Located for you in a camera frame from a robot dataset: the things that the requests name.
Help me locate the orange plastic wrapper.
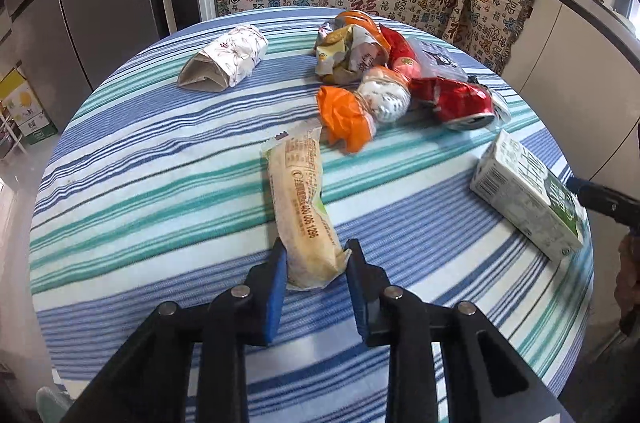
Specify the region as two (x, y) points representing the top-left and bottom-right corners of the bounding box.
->
(316, 85), (376, 154)

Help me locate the grey refrigerator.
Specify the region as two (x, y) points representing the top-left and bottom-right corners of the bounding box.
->
(0, 0), (168, 134)

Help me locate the beige bread wrapper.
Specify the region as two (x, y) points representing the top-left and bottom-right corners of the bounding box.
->
(260, 120), (352, 291)

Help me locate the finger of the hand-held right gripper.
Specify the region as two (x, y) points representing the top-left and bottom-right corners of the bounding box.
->
(567, 175), (640, 230)

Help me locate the white and green milk carton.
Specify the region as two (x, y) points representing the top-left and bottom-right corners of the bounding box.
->
(469, 129), (585, 263)

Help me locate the crushed red can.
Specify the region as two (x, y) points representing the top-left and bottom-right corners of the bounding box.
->
(411, 75), (497, 132)

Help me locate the red snack packet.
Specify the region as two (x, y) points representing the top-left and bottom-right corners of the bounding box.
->
(378, 23), (422, 78)

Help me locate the floral paper wrapped roll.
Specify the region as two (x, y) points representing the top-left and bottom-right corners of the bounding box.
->
(177, 24), (269, 92)

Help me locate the pale green slipper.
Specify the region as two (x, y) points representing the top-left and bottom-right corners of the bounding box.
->
(35, 385), (74, 423)

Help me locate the white cabinet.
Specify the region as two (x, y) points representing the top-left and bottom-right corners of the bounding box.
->
(500, 0), (640, 184)

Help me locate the yellow snack wrapper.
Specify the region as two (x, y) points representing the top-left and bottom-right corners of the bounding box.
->
(314, 23), (391, 84)

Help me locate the cardboard box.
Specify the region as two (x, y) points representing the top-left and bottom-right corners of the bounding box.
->
(0, 67), (59, 147)

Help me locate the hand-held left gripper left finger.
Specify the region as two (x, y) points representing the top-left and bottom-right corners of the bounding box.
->
(60, 238), (289, 423)

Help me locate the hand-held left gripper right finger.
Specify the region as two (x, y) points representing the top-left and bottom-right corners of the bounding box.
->
(344, 238), (576, 423)

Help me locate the striped tablecloth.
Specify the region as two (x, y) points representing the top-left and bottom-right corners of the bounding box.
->
(29, 7), (596, 423)

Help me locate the orange foil wrapper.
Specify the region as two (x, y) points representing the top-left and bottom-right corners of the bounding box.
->
(334, 10), (376, 34)

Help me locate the crumpled white plastic wrapper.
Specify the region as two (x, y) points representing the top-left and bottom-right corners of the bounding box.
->
(357, 67), (412, 124)

